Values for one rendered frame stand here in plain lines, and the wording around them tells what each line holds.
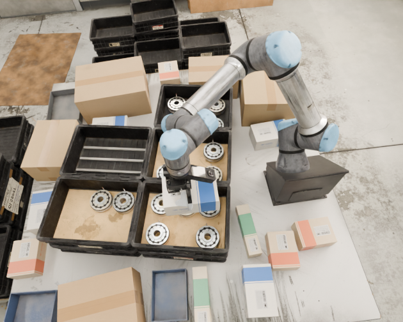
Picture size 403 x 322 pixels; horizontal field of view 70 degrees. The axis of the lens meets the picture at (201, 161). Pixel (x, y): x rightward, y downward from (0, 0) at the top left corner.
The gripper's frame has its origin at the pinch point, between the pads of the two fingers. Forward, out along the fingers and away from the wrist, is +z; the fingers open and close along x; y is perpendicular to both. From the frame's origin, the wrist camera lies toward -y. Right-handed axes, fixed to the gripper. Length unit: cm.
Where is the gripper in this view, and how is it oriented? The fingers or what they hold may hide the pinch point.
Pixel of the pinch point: (190, 191)
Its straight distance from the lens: 107.3
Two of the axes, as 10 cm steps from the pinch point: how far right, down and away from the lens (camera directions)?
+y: -9.9, 1.2, -0.2
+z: 0.4, 5.0, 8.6
